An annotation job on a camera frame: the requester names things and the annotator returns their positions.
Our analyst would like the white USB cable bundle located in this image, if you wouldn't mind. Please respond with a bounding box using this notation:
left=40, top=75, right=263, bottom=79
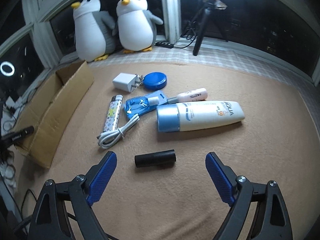
left=96, top=113, right=140, bottom=150

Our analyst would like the patterned white lighter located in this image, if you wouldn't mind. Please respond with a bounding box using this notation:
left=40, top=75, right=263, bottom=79
left=103, top=95, right=123, bottom=132

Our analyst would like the black cylinder tube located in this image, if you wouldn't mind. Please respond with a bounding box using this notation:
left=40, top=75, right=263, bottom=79
left=134, top=150, right=176, bottom=168

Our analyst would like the white blue sunscreen bottle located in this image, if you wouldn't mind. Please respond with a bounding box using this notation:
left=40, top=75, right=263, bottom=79
left=157, top=101, right=245, bottom=132

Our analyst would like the small pink bottle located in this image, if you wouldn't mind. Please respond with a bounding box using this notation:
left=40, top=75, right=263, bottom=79
left=167, top=88, right=208, bottom=104

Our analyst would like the cardboard box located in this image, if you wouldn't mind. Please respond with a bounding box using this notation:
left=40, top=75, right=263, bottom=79
left=14, top=61, right=94, bottom=168

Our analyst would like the round blue tape measure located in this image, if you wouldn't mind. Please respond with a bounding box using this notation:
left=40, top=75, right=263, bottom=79
left=143, top=72, right=167, bottom=91

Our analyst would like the checkered white cloth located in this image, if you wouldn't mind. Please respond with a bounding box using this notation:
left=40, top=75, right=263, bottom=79
left=58, top=38, right=316, bottom=87

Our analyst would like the left penguin plush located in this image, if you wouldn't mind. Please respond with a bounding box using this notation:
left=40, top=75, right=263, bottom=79
left=71, top=0, right=116, bottom=62

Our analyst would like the penguin plush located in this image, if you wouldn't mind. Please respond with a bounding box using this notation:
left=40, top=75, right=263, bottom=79
left=71, top=0, right=116, bottom=62
left=114, top=0, right=163, bottom=54

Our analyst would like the black power strip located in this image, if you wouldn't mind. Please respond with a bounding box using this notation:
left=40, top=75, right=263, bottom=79
left=155, top=41, right=174, bottom=49

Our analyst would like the right penguin plush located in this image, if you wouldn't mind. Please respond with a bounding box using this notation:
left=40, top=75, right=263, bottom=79
left=114, top=0, right=163, bottom=54

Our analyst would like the black tripod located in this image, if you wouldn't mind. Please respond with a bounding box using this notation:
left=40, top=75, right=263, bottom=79
left=193, top=0, right=227, bottom=56

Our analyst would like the white wall charger plug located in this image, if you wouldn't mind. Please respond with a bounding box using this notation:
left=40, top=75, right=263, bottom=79
left=112, top=73, right=143, bottom=93

